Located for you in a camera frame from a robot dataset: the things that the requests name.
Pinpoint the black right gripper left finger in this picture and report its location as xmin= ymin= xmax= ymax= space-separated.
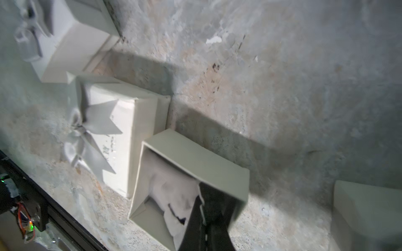
xmin=178 ymin=196 xmax=207 ymax=251

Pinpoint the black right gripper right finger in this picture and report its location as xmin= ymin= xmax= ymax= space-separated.
xmin=199 ymin=183 xmax=240 ymax=251

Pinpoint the white foam insert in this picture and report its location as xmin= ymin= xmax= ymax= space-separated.
xmin=330 ymin=181 xmax=402 ymax=251

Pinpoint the white jewelry box base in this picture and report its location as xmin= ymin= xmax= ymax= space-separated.
xmin=128 ymin=129 xmax=250 ymax=251

